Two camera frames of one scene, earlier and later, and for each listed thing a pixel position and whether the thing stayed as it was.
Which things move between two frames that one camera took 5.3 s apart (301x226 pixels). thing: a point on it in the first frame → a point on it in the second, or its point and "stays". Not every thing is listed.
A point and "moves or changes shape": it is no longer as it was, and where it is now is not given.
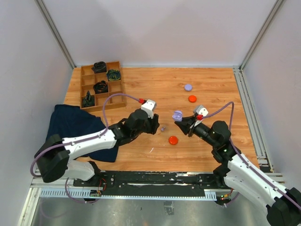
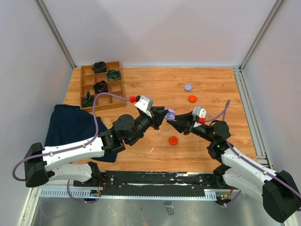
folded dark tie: [88, 100] stays
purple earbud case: [178, 116] moves or changes shape
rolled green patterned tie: [113, 75] stays
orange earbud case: [173, 140] stays
